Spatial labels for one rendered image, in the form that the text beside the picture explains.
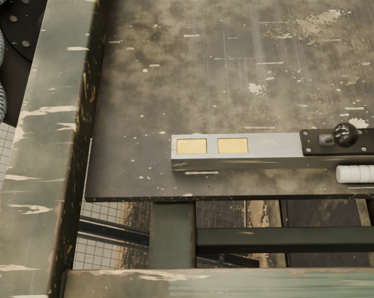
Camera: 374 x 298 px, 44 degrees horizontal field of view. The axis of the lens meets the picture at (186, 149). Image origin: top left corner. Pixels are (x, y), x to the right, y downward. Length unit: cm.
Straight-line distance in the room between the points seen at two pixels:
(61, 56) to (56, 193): 28
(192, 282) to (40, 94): 40
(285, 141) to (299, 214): 231
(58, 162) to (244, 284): 33
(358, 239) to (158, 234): 34
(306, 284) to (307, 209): 238
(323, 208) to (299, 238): 214
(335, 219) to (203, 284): 224
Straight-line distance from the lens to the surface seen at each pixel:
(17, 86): 147
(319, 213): 299
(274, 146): 81
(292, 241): 83
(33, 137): 78
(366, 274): 73
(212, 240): 82
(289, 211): 319
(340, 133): 70
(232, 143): 80
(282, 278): 70
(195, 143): 80
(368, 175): 83
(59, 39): 92
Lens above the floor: 202
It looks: 25 degrees down
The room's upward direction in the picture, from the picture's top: 72 degrees counter-clockwise
